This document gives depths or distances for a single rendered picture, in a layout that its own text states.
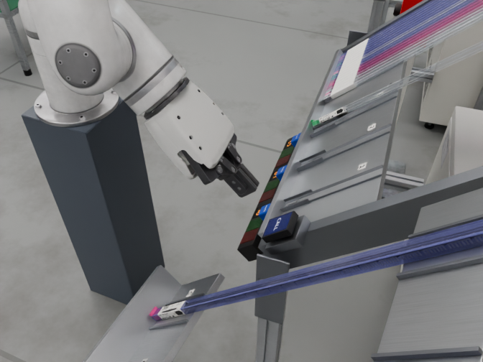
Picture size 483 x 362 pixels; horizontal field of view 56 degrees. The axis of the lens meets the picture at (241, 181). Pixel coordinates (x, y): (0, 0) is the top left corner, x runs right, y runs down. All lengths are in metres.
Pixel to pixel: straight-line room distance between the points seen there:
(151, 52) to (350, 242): 0.37
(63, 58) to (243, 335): 1.13
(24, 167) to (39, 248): 0.48
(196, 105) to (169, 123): 0.05
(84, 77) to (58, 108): 0.61
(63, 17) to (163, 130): 0.17
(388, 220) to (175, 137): 0.30
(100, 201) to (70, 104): 0.26
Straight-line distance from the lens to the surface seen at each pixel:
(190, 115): 0.58
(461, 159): 1.16
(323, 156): 0.85
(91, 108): 1.10
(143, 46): 0.56
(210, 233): 1.71
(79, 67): 0.50
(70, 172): 1.18
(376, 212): 0.62
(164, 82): 0.56
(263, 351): 0.93
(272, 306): 0.78
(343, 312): 1.55
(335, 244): 0.68
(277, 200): 0.79
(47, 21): 0.50
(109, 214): 1.21
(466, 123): 1.28
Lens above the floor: 1.30
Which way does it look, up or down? 43 degrees down
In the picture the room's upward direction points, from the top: straight up
